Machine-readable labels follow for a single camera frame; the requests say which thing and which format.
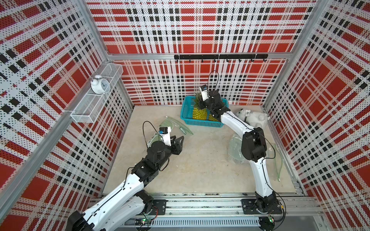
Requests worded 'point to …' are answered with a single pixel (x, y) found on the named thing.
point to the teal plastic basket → (186, 114)
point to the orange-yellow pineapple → (198, 113)
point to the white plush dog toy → (255, 119)
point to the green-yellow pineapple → (211, 117)
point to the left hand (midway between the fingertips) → (181, 136)
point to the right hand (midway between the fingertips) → (201, 95)
